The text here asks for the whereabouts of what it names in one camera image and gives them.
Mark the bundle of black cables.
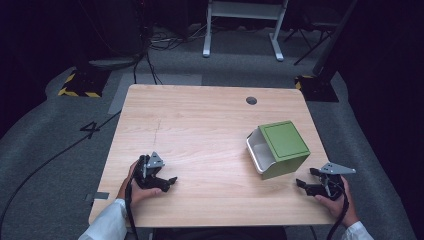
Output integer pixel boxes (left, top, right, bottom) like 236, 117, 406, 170
132, 26, 208, 86

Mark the dark equipment on stand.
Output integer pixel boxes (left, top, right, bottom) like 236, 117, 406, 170
75, 0, 153, 69

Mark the black stand base hazard tape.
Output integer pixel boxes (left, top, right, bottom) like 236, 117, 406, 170
294, 74, 340, 103
57, 67, 112, 99

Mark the person's right hand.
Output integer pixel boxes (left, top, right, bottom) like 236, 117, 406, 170
314, 176, 361, 230

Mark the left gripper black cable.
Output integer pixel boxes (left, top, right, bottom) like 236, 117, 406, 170
124, 173, 140, 240

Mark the person's left hand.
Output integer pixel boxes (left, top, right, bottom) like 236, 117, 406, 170
116, 161, 163, 210

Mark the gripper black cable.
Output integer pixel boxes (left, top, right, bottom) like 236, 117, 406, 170
325, 181, 350, 240
124, 173, 140, 240

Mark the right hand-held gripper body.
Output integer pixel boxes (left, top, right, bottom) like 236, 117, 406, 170
305, 162, 357, 201

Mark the dark slanted stand pole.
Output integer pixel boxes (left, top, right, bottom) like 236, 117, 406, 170
312, 0, 359, 78

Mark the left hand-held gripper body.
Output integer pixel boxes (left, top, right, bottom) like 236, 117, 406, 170
134, 151, 166, 190

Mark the white metal desk frame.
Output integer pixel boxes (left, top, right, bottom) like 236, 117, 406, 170
202, 0, 290, 63

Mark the green bin with white liner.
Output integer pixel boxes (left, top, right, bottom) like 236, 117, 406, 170
245, 120, 312, 181

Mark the grey tape piece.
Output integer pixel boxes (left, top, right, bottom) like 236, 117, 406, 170
84, 191, 111, 203

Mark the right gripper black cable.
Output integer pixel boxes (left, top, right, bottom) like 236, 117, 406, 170
325, 181, 350, 240

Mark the black folding tripod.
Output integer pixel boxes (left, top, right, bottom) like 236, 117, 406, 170
284, 19, 338, 67

